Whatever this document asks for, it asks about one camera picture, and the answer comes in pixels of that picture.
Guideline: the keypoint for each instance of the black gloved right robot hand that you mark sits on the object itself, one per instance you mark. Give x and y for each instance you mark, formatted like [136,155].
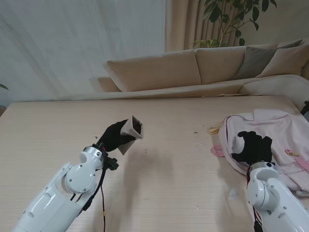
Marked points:
[258,149]

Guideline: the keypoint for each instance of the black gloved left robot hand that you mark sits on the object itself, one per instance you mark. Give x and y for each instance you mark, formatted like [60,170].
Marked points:
[113,137]

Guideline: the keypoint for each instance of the beige fabric glasses pouch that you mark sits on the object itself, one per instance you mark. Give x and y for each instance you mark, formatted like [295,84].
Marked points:
[128,129]

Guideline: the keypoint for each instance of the pale pink backpack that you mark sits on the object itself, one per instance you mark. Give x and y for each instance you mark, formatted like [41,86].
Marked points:
[285,130]

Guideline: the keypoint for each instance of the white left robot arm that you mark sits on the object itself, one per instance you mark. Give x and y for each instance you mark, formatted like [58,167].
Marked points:
[55,198]

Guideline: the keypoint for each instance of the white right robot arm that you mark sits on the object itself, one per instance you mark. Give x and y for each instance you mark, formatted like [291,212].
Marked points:
[272,195]

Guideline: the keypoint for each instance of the beige sofa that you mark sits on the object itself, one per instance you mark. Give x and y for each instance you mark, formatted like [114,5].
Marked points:
[157,70]

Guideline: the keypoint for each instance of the grey cushion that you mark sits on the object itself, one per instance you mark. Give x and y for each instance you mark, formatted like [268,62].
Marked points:
[256,62]

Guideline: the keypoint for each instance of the beige cushion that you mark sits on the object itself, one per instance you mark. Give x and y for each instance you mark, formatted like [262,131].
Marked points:
[285,60]

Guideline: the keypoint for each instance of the white sheer curtain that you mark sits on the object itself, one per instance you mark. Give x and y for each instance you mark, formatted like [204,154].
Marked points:
[72,48]

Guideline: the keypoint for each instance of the small green plant leaf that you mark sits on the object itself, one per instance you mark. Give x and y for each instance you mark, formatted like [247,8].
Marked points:
[3,86]

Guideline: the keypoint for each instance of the beige pleated curtain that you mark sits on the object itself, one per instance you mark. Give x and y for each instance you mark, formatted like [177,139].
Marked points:
[183,24]

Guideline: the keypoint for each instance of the tall green leafy plant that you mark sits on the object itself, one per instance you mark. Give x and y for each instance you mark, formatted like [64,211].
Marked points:
[229,14]

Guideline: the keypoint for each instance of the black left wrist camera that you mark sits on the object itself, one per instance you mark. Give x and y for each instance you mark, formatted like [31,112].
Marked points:
[113,163]

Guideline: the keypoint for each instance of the black metal frame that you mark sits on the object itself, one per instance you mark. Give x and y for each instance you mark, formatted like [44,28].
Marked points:
[305,107]

